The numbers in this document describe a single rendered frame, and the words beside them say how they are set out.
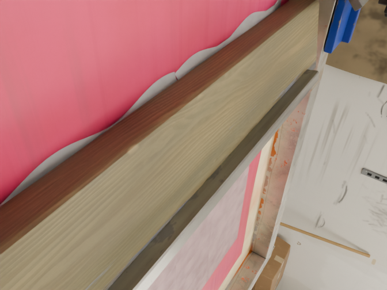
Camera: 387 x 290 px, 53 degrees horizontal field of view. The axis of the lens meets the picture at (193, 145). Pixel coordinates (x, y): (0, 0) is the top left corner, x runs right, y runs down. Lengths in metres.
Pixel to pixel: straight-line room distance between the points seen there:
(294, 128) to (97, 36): 0.41
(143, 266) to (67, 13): 0.14
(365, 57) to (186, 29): 2.14
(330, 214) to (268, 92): 2.88
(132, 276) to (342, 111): 2.44
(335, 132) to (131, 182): 2.54
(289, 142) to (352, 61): 1.84
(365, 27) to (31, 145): 2.20
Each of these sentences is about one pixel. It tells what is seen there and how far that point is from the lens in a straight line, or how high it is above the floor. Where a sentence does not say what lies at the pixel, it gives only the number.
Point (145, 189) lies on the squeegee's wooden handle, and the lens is 0.21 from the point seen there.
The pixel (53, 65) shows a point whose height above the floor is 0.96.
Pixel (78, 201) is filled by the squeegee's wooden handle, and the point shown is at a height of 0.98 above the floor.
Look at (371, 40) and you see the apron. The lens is 2.31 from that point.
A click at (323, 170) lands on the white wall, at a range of 2.93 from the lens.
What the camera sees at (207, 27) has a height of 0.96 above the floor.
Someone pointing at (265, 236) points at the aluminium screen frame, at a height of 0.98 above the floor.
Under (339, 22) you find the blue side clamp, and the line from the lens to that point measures 0.48.
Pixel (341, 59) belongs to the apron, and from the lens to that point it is 2.40.
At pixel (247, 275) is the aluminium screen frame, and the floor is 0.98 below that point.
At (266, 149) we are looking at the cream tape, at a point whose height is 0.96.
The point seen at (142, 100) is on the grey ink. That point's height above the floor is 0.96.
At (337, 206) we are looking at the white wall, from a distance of 3.11.
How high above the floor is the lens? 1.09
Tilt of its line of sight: 24 degrees down
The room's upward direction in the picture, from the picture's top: 114 degrees clockwise
